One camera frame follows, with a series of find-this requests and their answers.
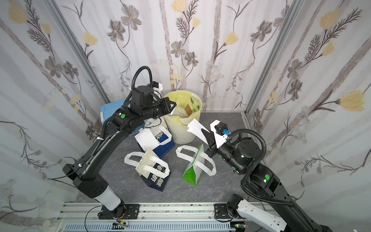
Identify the brown cardboard piece in bin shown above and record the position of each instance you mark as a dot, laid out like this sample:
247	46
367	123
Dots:
188	110

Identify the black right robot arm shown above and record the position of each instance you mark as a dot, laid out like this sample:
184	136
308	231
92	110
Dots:
243	150

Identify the yellow-green bin liner bag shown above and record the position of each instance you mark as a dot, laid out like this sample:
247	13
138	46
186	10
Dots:
182	98

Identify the white round trash bin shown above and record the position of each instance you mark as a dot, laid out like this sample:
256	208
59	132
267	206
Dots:
180	134

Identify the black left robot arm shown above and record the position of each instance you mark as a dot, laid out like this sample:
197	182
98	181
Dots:
141	104

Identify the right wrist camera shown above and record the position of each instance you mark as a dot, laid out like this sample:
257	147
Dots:
221	132

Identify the navy takeout bag by bin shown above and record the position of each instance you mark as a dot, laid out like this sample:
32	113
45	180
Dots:
155	136

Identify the green and white takeout bag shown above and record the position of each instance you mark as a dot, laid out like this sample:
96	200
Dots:
199	162

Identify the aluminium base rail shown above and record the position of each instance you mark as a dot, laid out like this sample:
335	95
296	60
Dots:
170	217

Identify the navy bag with white handles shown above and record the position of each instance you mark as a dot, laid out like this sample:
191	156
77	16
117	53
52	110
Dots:
154	171

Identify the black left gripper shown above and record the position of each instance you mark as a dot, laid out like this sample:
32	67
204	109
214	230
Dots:
162	107

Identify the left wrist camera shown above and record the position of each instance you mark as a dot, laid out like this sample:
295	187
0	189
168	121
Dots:
157	87

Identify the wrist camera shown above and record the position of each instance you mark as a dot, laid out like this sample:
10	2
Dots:
157	87
221	132

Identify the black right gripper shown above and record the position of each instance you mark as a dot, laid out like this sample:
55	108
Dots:
213	143

